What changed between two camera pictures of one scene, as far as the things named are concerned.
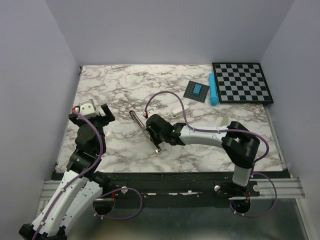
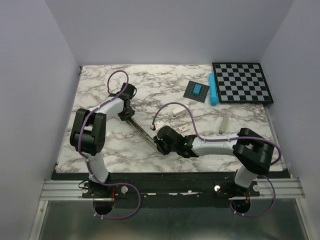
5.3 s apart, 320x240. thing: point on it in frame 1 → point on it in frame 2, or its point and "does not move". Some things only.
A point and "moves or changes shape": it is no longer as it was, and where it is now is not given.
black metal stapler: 156,148 moves or changes shape
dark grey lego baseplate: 189,93 does not move
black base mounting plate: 174,185 does not move
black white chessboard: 241,83 does not move
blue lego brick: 197,89 does not move
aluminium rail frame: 270,188 does not move
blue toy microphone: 213,95 does not move
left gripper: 106,119 → 130,113
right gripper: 157,142 → 159,142
